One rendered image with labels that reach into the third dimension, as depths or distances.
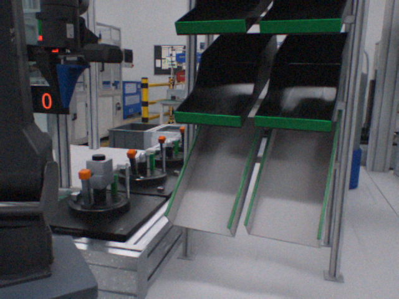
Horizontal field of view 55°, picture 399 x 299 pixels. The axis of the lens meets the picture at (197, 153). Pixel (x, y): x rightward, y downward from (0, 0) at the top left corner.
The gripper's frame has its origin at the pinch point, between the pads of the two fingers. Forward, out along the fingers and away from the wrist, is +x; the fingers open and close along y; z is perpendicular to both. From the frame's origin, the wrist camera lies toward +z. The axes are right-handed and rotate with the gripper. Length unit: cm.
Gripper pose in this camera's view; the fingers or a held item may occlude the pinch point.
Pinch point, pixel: (63, 86)
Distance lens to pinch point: 67.6
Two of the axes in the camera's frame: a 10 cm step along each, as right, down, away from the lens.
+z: 2.5, -1.9, 9.5
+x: -0.2, 9.8, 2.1
